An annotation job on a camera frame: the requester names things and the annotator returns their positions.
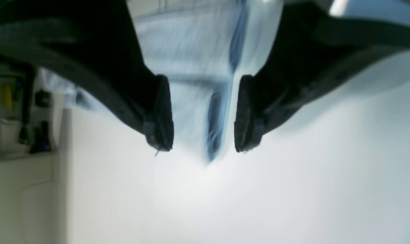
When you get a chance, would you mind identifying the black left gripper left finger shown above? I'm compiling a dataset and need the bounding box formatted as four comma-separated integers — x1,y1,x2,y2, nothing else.
0,0,174,151

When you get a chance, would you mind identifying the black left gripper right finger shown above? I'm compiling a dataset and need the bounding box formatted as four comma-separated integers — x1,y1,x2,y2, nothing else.
234,0,410,153

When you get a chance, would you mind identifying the grey T-shirt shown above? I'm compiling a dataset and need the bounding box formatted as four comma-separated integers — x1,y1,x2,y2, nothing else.
39,0,287,163

